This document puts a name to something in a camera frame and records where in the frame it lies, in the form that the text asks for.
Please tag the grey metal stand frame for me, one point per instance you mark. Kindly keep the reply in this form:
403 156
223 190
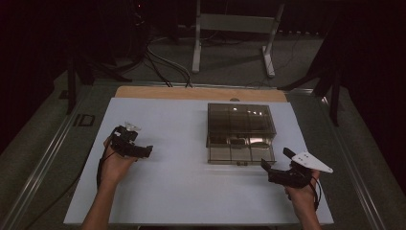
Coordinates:
236 24

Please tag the person's left hand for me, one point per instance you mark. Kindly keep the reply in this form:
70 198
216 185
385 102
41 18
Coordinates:
116 166

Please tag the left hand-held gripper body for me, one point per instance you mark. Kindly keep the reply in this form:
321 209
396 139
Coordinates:
129 143

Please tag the person's right hand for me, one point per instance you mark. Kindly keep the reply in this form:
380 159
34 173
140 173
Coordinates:
301 196

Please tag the smoky acrylic drawer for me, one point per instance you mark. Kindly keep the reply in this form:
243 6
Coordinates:
241 155

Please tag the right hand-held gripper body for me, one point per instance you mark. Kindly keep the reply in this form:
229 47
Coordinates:
303 169

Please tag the smoky acrylic drawer box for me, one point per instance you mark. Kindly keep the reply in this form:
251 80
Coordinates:
241 119

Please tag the black tripod stand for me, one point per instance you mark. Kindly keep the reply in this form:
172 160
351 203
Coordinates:
325 83
83 73

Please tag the white table sheet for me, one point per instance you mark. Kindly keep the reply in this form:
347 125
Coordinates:
178 191

